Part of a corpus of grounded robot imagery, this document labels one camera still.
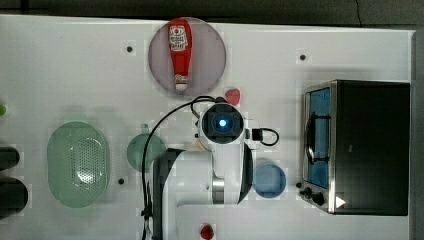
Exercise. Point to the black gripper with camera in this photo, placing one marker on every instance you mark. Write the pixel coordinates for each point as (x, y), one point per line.
(221, 124)

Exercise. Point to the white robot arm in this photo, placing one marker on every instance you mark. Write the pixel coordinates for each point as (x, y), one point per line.
(220, 174)

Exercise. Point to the silver black toaster oven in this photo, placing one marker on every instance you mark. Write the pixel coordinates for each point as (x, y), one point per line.
(356, 147)

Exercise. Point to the red toy strawberry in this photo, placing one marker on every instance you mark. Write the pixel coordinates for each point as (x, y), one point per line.
(233, 96)

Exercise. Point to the grey round plate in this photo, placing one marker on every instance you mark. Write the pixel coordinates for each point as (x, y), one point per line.
(208, 60)

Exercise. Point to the blue cup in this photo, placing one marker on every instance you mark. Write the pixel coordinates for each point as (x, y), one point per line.
(269, 180)

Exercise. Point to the red ketchup bottle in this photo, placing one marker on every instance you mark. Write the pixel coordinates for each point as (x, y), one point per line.
(180, 47)

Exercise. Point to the small red toy fruit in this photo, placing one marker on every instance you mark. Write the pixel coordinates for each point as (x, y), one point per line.
(207, 232)

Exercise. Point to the green perforated colander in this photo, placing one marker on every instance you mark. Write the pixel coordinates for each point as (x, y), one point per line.
(78, 164)

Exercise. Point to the green toy lime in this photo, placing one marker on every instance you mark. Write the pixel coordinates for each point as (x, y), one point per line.
(3, 110)

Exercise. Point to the black bowl with green stripe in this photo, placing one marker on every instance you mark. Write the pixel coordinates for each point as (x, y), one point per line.
(13, 197)

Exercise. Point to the green mug with handle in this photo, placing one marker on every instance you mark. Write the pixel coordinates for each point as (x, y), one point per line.
(135, 150)

